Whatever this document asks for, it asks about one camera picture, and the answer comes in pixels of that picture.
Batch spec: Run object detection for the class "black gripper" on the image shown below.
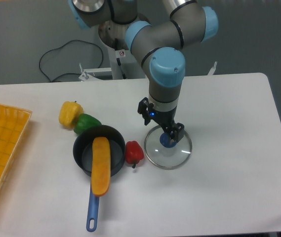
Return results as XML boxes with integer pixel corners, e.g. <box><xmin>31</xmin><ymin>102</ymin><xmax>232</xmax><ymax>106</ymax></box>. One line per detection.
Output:
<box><xmin>137</xmin><ymin>97</ymin><xmax>185</xmax><ymax>143</ymax></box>

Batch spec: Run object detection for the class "glass pot lid blue knob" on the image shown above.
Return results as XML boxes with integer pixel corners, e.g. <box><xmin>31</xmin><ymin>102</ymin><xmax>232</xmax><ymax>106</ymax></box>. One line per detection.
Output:
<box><xmin>143</xmin><ymin>124</ymin><xmax>193</xmax><ymax>170</ymax></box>

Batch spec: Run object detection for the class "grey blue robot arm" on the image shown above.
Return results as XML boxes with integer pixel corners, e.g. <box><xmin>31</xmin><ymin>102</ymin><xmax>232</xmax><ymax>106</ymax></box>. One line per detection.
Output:
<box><xmin>68</xmin><ymin>0</ymin><xmax>219</xmax><ymax>142</ymax></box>

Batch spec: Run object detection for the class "red bell pepper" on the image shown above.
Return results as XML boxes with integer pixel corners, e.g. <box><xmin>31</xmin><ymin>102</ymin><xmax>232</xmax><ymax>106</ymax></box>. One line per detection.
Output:
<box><xmin>125</xmin><ymin>141</ymin><xmax>144</xmax><ymax>168</ymax></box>

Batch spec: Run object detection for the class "long orange bread loaf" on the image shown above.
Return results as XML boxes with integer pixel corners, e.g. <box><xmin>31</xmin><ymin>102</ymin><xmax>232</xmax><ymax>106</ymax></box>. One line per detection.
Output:
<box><xmin>91</xmin><ymin>137</ymin><xmax>111</xmax><ymax>197</ymax></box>

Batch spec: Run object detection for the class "green bell pepper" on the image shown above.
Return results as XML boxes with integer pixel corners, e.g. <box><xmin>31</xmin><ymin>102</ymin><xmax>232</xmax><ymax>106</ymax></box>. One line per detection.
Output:
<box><xmin>74</xmin><ymin>114</ymin><xmax>102</xmax><ymax>135</ymax></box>

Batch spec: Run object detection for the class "yellow bell pepper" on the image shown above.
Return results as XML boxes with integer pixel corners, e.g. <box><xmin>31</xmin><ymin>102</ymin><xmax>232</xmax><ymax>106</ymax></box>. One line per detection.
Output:
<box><xmin>59</xmin><ymin>101</ymin><xmax>83</xmax><ymax>129</ymax></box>

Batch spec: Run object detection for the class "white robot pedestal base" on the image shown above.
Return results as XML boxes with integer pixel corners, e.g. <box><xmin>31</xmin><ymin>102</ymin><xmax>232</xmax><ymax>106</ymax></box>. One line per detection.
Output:
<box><xmin>78</xmin><ymin>19</ymin><xmax>151</xmax><ymax>81</ymax></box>

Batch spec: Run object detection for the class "dark pot blue handle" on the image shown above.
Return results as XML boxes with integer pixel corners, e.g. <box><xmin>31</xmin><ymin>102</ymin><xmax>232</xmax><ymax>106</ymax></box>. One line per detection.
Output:
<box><xmin>73</xmin><ymin>125</ymin><xmax>125</xmax><ymax>232</ymax></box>

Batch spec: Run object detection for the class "black cable on floor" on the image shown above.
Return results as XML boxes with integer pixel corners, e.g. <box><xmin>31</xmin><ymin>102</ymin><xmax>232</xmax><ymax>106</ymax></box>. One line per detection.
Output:
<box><xmin>39</xmin><ymin>39</ymin><xmax>104</xmax><ymax>82</ymax></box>

